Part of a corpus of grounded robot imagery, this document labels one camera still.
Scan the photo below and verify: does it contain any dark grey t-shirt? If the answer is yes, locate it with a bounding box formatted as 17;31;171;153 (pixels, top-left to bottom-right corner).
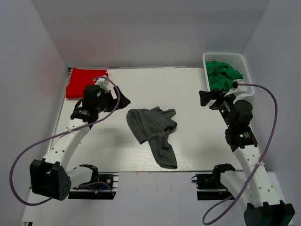
126;106;178;169

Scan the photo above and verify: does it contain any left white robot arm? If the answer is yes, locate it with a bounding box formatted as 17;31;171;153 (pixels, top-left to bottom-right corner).
30;85;131;201

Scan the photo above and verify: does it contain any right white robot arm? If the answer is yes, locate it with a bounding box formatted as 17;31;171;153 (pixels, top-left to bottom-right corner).
199;89;295;226

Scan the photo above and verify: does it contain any crumpled green t-shirt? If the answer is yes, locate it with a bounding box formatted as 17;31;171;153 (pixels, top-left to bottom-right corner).
206;61;243;91

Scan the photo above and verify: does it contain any folded red t-shirt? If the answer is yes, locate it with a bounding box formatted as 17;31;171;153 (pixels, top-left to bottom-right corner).
65;68;109;99

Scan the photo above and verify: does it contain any white plastic mesh basket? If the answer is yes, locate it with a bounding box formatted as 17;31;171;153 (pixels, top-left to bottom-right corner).
202;52;254;99

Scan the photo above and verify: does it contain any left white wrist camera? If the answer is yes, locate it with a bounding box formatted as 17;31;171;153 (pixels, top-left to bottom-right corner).
95;78;109;92

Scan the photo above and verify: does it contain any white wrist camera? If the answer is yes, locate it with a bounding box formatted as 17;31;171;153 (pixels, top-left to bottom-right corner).
225;79;247;97
95;78;109;92

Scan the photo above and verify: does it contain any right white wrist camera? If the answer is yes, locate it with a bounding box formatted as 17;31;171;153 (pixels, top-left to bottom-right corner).
225;79;247;97

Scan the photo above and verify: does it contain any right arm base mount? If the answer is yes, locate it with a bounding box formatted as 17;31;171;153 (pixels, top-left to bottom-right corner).
191;173;232;201

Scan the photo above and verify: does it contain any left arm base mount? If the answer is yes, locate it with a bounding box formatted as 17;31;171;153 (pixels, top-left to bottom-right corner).
68;172;119;200

